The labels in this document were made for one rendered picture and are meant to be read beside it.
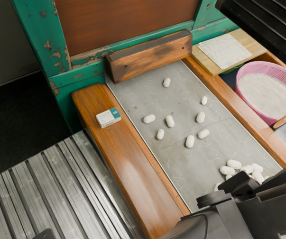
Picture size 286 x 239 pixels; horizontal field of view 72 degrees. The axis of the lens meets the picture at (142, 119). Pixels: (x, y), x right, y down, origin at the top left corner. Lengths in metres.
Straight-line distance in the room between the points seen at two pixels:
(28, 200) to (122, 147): 0.28
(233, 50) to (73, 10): 0.59
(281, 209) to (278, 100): 0.59
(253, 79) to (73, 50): 0.64
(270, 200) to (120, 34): 0.50
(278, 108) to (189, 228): 0.67
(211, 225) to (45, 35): 0.45
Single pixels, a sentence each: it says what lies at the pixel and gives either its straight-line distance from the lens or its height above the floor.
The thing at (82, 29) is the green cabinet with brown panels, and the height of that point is 0.94.
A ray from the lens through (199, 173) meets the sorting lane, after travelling 0.56.
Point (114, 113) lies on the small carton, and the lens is 0.54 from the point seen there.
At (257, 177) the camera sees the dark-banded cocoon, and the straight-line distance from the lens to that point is 0.62.
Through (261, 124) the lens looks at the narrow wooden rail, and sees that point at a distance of 0.70.
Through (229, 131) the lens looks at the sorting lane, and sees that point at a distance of 0.66.
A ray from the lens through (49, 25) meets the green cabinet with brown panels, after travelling 0.49.
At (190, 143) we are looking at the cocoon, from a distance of 0.56.
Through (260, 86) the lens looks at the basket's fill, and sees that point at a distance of 0.85.
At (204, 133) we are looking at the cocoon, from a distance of 0.59.
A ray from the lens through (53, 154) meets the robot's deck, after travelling 0.64.
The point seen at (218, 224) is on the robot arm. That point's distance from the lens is 0.24.
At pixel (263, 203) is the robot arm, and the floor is 1.00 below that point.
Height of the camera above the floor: 1.24
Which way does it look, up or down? 59 degrees down
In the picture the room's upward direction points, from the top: 12 degrees clockwise
